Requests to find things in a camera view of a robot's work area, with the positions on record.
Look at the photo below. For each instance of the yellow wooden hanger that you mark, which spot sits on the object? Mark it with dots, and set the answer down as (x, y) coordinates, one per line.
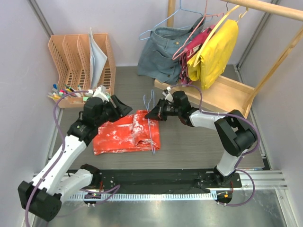
(219, 23)

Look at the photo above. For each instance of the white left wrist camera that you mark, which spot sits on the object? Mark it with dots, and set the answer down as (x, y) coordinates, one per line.
(99, 92)

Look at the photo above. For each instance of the bunch of coloured pens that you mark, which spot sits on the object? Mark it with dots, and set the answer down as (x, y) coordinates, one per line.
(56, 93)

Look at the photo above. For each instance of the white papers in organizer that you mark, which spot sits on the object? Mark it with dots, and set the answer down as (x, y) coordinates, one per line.
(97, 61)

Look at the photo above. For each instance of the orange plastic file organizer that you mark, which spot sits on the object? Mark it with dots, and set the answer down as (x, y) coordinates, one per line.
(70, 54)

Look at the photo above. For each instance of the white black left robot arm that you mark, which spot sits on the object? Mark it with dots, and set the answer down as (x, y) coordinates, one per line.
(44, 195)

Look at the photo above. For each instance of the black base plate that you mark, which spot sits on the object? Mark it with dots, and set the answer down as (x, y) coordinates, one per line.
(163, 181)

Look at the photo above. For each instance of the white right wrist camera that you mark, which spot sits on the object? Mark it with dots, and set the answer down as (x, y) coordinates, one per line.
(167, 95)

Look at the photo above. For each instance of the blue denim shorts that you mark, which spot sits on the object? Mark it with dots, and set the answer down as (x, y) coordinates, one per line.
(156, 57)

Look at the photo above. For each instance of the pink wire hanger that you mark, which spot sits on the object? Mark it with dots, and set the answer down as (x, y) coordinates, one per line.
(194, 37)

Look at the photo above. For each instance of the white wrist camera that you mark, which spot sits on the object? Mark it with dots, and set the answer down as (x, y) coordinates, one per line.
(167, 95)
(99, 92)

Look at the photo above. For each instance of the wooden clothes rack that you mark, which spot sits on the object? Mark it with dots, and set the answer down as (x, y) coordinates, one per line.
(227, 94)

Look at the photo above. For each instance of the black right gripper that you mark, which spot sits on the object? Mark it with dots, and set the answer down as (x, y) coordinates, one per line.
(158, 112)

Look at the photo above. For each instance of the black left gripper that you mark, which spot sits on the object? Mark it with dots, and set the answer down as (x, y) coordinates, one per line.
(119, 111)

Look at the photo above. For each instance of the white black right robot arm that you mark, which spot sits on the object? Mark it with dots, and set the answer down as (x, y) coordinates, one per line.
(237, 135)

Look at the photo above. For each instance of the orange tie-dye trousers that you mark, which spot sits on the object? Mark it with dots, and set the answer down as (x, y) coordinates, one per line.
(133, 133)

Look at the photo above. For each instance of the yellow garment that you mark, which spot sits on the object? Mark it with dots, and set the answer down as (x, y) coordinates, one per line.
(215, 56)

